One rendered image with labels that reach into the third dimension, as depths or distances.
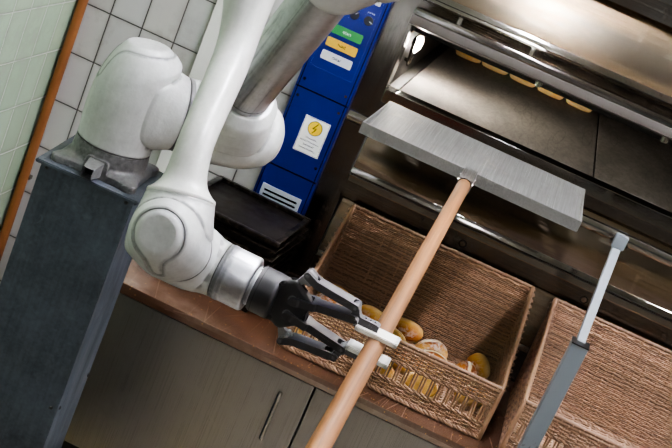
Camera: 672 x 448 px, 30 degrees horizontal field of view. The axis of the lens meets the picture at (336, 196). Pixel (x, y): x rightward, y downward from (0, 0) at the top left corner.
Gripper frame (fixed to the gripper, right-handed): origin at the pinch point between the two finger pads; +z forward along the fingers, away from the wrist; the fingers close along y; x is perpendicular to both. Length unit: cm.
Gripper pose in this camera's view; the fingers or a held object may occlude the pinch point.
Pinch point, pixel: (373, 344)
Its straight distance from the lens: 190.1
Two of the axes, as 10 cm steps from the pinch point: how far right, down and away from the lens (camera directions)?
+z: 9.0, 4.2, -1.1
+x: -2.4, 2.7, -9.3
